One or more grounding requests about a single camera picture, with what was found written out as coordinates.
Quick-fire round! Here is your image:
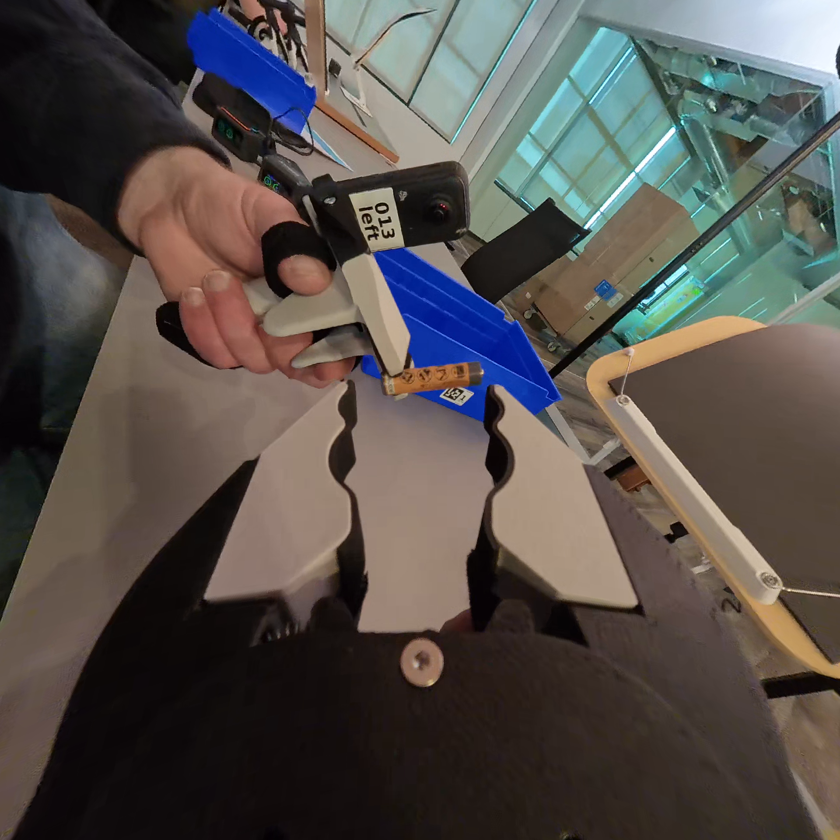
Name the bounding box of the person's left hand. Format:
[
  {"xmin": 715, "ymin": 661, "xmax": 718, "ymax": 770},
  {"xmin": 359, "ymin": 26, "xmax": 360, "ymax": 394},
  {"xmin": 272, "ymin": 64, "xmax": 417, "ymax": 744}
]
[{"xmin": 116, "ymin": 145, "xmax": 362, "ymax": 389}]

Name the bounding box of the small wooden table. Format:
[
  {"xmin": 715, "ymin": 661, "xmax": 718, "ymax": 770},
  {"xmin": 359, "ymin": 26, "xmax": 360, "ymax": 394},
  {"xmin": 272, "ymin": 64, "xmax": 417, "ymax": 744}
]
[{"xmin": 309, "ymin": 98, "xmax": 403, "ymax": 166}]

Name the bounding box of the black chair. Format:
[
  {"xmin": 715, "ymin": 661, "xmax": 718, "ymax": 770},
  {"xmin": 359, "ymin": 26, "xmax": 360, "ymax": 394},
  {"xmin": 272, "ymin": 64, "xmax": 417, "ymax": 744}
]
[{"xmin": 460, "ymin": 197, "xmax": 593, "ymax": 304}]

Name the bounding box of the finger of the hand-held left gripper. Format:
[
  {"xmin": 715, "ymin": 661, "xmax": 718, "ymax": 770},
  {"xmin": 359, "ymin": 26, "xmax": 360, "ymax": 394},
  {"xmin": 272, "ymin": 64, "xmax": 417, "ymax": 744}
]
[
  {"xmin": 289, "ymin": 326, "xmax": 384, "ymax": 372},
  {"xmin": 335, "ymin": 252, "xmax": 413, "ymax": 378}
]

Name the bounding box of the black board with wooden rim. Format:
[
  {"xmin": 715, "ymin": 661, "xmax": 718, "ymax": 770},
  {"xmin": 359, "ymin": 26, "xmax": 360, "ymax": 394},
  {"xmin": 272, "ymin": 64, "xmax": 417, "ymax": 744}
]
[{"xmin": 586, "ymin": 315, "xmax": 840, "ymax": 681}]

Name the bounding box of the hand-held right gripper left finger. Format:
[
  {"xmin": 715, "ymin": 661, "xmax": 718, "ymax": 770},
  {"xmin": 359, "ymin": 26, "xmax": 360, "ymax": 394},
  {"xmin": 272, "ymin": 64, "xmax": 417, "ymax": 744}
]
[{"xmin": 206, "ymin": 381, "xmax": 370, "ymax": 605}]

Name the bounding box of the orange AAA battery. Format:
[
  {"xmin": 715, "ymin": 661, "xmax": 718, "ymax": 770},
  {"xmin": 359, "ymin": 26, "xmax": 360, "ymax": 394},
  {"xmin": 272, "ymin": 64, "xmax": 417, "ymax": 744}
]
[{"xmin": 381, "ymin": 361, "xmax": 485, "ymax": 399}]

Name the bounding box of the large blue bin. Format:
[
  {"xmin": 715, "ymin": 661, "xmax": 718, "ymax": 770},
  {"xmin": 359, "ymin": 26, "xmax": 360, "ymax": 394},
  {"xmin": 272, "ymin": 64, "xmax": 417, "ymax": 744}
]
[{"xmin": 360, "ymin": 247, "xmax": 564, "ymax": 416}]

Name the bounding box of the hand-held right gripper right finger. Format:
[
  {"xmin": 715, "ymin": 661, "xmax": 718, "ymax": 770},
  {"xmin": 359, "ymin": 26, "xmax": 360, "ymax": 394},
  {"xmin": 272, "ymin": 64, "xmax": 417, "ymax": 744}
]
[{"xmin": 466, "ymin": 385, "xmax": 641, "ymax": 613}]

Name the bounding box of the cardboard panel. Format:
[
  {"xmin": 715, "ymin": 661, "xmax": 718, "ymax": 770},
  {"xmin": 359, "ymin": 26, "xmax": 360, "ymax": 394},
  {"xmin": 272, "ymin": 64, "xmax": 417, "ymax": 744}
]
[{"xmin": 523, "ymin": 183, "xmax": 704, "ymax": 346}]

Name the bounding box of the pale tool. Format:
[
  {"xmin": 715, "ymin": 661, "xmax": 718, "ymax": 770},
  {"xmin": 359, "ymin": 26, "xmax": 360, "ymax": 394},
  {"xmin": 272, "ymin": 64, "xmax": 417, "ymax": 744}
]
[{"xmin": 352, "ymin": 6, "xmax": 437, "ymax": 69}]

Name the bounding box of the person's left forearm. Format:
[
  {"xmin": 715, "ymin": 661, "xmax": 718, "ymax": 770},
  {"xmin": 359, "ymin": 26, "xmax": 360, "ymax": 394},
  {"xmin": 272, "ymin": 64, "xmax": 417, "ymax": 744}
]
[{"xmin": 0, "ymin": 0, "xmax": 232, "ymax": 253}]

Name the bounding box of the black electronic device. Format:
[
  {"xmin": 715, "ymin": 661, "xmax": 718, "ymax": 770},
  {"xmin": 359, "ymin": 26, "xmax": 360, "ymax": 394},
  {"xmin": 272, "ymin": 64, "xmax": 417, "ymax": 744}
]
[{"xmin": 193, "ymin": 71, "xmax": 313, "ymax": 200}]

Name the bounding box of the small blue bin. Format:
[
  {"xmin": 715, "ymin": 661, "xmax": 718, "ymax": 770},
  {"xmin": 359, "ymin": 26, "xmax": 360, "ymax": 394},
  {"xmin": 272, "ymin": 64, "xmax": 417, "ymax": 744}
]
[{"xmin": 185, "ymin": 10, "xmax": 320, "ymax": 133}]

